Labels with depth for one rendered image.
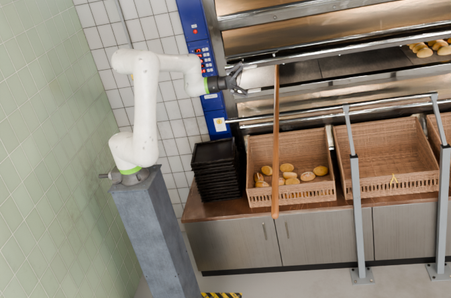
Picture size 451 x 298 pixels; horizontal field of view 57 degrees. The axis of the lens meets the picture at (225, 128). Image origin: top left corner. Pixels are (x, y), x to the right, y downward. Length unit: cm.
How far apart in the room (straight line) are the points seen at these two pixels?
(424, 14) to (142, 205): 196
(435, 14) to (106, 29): 205
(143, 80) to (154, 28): 100
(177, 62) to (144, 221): 83
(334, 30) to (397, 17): 37
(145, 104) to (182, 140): 127
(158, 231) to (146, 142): 54
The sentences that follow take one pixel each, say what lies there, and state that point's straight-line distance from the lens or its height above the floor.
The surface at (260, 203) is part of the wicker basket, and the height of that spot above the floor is 61.
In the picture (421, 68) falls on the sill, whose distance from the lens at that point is 294.
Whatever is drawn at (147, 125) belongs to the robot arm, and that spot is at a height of 152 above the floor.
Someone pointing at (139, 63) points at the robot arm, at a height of 179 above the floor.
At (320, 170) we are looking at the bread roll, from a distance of 290.
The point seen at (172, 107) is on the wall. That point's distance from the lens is 299.
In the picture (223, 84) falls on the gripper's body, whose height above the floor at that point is 149.
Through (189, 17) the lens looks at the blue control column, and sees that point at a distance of 271.
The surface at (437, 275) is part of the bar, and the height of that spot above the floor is 1.
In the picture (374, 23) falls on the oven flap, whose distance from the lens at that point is 276.
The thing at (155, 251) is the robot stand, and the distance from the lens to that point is 234.
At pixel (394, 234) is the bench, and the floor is 31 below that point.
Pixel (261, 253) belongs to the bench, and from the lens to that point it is 294.
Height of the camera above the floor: 228
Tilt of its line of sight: 27 degrees down
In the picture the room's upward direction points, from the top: 13 degrees counter-clockwise
